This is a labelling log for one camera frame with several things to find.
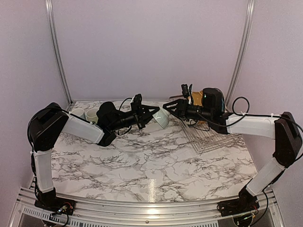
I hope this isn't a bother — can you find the blue dotted plate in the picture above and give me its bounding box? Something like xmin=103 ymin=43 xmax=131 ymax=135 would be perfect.
xmin=221 ymin=96 xmax=225 ymax=113

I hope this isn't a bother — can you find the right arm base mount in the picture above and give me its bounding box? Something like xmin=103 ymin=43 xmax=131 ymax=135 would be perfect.
xmin=217 ymin=187 xmax=260 ymax=217

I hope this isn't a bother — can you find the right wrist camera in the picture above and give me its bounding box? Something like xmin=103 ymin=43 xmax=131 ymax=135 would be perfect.
xmin=181 ymin=84 xmax=194 ymax=105

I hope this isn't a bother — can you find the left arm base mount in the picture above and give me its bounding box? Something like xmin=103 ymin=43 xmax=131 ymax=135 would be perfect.
xmin=34 ymin=186 xmax=76 ymax=215

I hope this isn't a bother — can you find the yellow dotted plate front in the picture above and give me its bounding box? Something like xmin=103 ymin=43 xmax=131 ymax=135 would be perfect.
xmin=188 ymin=90 xmax=203 ymax=106

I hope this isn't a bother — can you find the light green mug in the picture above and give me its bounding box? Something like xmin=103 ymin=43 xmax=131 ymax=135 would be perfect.
xmin=85 ymin=108 xmax=98 ymax=122

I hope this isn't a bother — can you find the light blue mug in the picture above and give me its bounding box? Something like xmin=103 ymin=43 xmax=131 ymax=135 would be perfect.
xmin=70 ymin=108 xmax=86 ymax=120

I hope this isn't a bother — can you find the aluminium frame post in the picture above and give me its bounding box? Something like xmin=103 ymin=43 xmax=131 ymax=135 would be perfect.
xmin=225 ymin=0 xmax=255 ymax=105
xmin=45 ymin=0 xmax=73 ymax=105

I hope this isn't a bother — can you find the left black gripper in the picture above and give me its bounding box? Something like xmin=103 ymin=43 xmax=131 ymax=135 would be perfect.
xmin=109 ymin=102 xmax=160 ymax=131

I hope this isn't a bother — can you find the right aluminium frame post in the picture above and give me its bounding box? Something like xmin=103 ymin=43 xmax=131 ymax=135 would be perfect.
xmin=225 ymin=0 xmax=255 ymax=105

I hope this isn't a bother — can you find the small white ribbed bowl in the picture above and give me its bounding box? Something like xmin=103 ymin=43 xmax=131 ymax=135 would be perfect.
xmin=152 ymin=107 xmax=170 ymax=129

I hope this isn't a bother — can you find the clear glass cup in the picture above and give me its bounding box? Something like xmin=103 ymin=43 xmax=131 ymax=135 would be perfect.
xmin=61 ymin=133 xmax=77 ymax=145

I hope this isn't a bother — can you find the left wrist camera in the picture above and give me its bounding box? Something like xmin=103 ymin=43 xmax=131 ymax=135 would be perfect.
xmin=130 ymin=94 xmax=142 ymax=108

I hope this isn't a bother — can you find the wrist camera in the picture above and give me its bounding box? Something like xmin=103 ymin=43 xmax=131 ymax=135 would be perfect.
xmin=130 ymin=94 xmax=142 ymax=108
xmin=181 ymin=84 xmax=194 ymax=105

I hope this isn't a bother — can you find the metal wire dish rack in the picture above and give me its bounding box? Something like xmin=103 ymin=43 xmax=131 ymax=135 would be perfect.
xmin=175 ymin=118 xmax=244 ymax=154

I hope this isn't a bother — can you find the left aluminium frame post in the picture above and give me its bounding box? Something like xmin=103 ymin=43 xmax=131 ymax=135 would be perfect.
xmin=45 ymin=0 xmax=73 ymax=105

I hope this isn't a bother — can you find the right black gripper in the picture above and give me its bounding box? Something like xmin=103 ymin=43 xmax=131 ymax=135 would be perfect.
xmin=162 ymin=99 xmax=213 ymax=122

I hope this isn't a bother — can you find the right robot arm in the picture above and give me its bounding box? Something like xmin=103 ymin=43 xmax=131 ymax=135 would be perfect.
xmin=163 ymin=87 xmax=303 ymax=212

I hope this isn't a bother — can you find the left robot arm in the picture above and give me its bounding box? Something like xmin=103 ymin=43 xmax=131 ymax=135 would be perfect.
xmin=27 ymin=101 xmax=160 ymax=210

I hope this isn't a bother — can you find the front aluminium frame rail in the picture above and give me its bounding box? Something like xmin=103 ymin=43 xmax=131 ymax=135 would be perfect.
xmin=8 ymin=188 xmax=285 ymax=227

